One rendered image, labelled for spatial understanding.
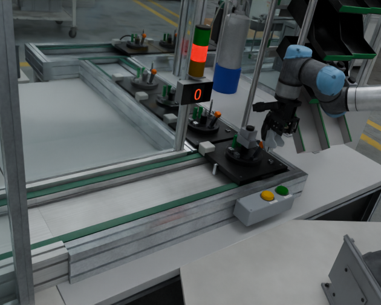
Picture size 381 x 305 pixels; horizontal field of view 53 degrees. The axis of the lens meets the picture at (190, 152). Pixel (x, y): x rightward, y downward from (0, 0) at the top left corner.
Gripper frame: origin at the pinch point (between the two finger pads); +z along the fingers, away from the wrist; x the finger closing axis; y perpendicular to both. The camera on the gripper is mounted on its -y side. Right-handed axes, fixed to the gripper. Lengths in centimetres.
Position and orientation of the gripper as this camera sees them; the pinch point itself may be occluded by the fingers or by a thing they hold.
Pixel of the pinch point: (266, 147)
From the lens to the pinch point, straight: 135.0
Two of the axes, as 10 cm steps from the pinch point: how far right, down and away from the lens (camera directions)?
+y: 5.7, 4.8, -6.6
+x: 8.1, -1.9, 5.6
